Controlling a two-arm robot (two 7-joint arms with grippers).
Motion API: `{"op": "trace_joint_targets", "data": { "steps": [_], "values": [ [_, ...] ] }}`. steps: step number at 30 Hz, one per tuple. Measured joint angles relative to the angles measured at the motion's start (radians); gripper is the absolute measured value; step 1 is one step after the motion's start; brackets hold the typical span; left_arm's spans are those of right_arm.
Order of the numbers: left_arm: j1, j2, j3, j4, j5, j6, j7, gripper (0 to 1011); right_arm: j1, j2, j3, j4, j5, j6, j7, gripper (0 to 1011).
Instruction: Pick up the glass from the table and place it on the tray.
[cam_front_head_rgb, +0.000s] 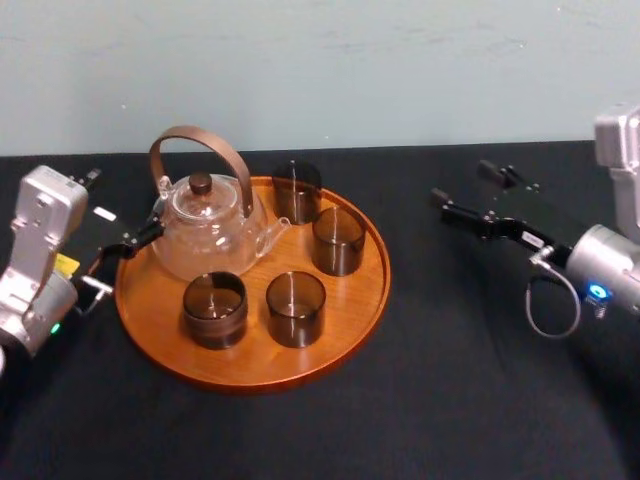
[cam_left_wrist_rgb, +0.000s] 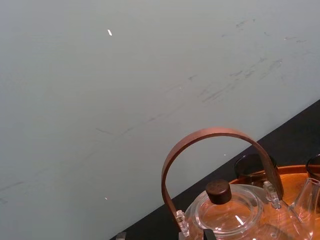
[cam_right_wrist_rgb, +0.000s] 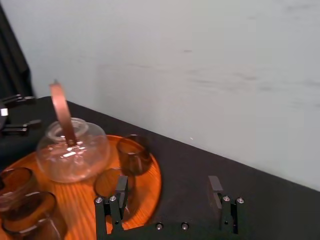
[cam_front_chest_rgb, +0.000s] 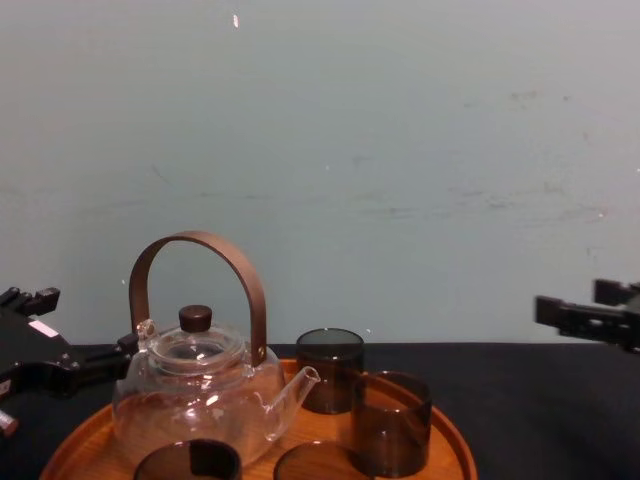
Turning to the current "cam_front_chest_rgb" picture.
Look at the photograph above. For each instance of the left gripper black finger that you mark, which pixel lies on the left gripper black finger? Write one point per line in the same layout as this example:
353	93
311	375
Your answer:
95	365
42	300

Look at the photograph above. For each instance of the round wooden tray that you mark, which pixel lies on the round wooden tray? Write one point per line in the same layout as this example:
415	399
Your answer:
85	440

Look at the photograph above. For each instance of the smoky glass cup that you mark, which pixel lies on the smoky glass cup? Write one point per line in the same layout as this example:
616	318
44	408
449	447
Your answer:
330	372
210	460
315	465
391	425

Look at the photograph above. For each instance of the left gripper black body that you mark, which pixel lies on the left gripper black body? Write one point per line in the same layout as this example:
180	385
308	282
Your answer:
30	350

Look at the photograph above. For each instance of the glass teapot lid dark knob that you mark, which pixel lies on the glass teapot lid dark knob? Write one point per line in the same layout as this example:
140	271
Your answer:
196	320

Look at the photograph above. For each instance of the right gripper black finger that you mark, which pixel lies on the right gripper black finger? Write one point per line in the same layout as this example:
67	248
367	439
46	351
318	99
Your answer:
615	292
580	320

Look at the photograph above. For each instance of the black table cloth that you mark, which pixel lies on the black table cloth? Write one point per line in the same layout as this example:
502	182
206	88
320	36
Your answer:
530	410

